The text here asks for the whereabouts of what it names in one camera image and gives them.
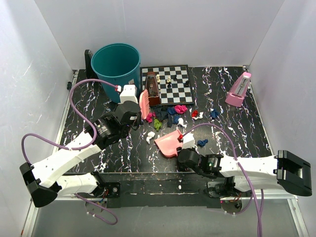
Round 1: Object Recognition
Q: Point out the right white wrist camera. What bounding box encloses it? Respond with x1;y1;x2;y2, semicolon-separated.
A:
178;133;196;149

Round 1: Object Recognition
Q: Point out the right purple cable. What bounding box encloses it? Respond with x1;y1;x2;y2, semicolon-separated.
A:
184;122;264;237

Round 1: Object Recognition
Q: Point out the black chess piece right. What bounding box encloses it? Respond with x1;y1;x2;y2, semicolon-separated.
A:
184;80;190;87

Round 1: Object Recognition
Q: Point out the pink metronome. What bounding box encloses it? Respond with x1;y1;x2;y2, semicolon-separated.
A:
225;72;251;107

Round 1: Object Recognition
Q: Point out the black metronome behind bucket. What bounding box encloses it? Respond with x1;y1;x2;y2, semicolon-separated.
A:
84;49;98;79

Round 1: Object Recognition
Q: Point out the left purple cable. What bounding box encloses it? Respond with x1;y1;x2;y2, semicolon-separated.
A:
21;79;119;225

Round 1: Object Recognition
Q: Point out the pink dustpan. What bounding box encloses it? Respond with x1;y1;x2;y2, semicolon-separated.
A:
154;129;183;158

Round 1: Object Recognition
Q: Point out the green paper scrap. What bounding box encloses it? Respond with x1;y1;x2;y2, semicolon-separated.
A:
154;118;162;131

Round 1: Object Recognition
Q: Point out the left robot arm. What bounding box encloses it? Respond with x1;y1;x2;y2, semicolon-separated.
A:
20;101;141;207

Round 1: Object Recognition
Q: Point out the small white paper scrap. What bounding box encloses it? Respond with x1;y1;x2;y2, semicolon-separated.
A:
177;118;187;128

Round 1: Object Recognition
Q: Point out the blue paper scrap far right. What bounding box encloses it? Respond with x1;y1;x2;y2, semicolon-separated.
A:
210;109;219;119

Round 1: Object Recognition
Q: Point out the teal plastic bucket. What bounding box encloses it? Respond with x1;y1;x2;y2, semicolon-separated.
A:
91;43;142;97

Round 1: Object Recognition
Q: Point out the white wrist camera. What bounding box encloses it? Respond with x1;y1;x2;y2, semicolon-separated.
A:
178;133;196;149
116;84;138;104

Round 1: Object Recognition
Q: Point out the blue paper scrap lower centre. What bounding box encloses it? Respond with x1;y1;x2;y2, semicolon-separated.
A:
173;115;180;124

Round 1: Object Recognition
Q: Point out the red paper scrap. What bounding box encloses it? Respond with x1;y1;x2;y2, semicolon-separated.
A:
192;110;199;118

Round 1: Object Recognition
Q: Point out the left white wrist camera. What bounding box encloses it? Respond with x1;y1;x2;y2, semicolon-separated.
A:
116;84;138;104

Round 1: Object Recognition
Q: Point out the blue paper scrap by dustpan handle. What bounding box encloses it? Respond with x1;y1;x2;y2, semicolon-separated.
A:
197;139;208;147

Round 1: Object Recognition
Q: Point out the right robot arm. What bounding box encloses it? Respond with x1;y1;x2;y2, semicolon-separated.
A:
178;149;312;197

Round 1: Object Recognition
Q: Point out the black and white chessboard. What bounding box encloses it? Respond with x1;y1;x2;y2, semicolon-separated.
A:
140;65;195;106

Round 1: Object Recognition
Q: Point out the purple cable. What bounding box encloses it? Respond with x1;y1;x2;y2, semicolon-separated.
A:
184;122;264;237
21;79;119;225

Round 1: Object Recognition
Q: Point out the magenta paper scrap left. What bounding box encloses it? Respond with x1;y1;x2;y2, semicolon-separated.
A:
146;112;156;123

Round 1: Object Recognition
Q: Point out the brown wooden metronome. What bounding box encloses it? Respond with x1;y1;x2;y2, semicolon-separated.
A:
145;72;160;107

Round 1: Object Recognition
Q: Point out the pink hand brush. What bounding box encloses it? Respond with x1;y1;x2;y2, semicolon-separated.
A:
139;89;150;119

